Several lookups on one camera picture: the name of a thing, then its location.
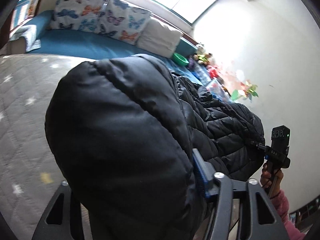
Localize pink fleece clothing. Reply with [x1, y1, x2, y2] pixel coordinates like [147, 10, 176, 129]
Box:
[271, 190, 305, 240]

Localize green plastic bowl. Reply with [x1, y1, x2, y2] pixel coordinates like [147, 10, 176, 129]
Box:
[171, 53, 189, 67]

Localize plain white pillow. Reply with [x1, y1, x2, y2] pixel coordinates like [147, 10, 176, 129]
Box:
[136, 17, 183, 58]

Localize person right hand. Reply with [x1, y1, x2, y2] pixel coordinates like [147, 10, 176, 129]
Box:
[260, 161, 284, 198]

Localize blue bed sheet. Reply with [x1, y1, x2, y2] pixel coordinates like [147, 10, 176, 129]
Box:
[11, 10, 233, 103]

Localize artificial flower plant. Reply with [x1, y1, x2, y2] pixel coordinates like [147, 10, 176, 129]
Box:
[231, 80, 259, 101]

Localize panda plush toy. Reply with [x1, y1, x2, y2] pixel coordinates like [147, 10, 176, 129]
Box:
[196, 43, 205, 55]

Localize right butterfly pillow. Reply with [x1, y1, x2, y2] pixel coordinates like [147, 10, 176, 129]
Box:
[96, 0, 151, 45]

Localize butterfly pillow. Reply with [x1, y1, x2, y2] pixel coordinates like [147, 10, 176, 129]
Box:
[96, 0, 151, 45]
[50, 0, 109, 33]

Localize brown plush toy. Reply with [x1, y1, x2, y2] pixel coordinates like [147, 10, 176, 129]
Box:
[197, 53, 212, 66]

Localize red toy box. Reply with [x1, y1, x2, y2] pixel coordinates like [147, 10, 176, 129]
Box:
[207, 65, 219, 79]

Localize black puffer jacket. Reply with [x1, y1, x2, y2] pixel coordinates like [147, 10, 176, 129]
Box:
[45, 54, 265, 239]

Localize left butterfly pillow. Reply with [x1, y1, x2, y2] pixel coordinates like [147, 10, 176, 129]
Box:
[50, 0, 109, 33]

